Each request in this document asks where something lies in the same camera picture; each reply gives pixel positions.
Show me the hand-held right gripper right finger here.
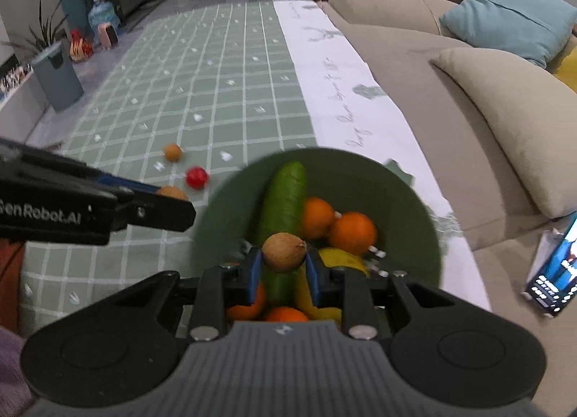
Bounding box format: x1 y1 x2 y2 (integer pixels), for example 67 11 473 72
304 249 456 341

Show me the beige cushion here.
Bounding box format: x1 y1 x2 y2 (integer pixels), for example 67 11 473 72
430 47 577 219

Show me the purple fuzzy cloth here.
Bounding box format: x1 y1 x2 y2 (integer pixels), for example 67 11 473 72
0 324 34 409

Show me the smartphone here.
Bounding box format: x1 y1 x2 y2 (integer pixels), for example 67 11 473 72
523 214 577 319

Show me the brown kiwi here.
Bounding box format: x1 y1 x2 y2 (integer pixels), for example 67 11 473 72
261 232 308 274

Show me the orange plush cloth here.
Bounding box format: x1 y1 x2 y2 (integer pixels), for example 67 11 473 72
0 239 25 332

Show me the red cherry tomato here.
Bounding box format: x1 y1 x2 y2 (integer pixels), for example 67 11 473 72
186 167 209 189

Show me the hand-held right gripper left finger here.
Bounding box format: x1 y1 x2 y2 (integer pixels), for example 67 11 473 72
119 248 264 342

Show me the grey trash bin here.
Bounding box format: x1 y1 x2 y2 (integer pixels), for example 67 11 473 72
31 41 85 112

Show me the green colander bowl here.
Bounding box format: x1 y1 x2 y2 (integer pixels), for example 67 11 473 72
191 148 445 323

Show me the green checked tablecloth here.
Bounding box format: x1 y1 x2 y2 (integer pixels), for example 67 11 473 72
18 0 494 337

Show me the blue water jug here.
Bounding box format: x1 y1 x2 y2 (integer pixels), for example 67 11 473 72
88 0 122 32

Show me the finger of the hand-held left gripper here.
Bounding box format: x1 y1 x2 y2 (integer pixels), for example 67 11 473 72
112 190 197 233
0 137 157 195

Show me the yellow cushion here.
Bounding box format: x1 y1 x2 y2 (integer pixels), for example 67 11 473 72
547 45 577 93

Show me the light blue cushion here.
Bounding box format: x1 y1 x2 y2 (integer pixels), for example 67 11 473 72
439 0 577 70

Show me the green cucumber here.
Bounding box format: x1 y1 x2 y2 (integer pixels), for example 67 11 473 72
257 161 308 310

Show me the orange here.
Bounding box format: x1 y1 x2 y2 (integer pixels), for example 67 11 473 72
328 212 378 256
225 282 268 322
264 306 311 323
298 197 336 240

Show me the beige sofa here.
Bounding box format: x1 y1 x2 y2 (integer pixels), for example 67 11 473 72
327 0 577 404

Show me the pink space heater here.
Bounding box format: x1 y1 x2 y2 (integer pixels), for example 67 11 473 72
98 22 120 49

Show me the long-leaf potted plant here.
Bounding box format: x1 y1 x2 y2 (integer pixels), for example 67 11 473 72
0 0 68 61

